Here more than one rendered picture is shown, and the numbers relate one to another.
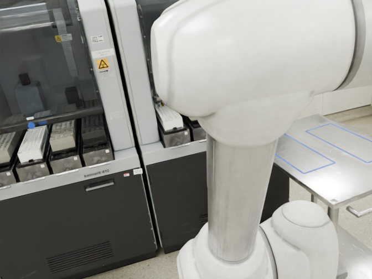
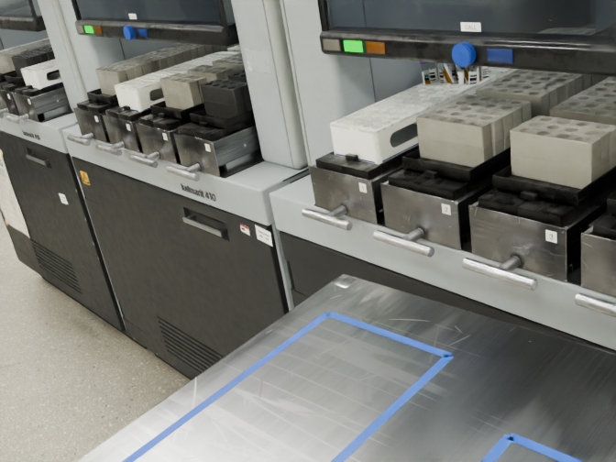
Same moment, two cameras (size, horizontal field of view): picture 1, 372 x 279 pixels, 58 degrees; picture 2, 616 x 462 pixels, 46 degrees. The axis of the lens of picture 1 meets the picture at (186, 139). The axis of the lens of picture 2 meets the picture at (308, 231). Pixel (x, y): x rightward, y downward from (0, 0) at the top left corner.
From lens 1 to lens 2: 141 cm
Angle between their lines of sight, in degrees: 58
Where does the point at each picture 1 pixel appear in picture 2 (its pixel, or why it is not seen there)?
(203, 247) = not seen: outside the picture
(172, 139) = (329, 190)
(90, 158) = (185, 149)
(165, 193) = not seen: hidden behind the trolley
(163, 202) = not seen: hidden behind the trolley
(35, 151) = (130, 91)
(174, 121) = (354, 135)
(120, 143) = (269, 145)
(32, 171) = (119, 132)
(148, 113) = (322, 82)
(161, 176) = (313, 283)
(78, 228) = (187, 293)
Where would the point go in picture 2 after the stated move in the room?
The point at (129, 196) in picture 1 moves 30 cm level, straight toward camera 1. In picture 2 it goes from (254, 287) to (120, 363)
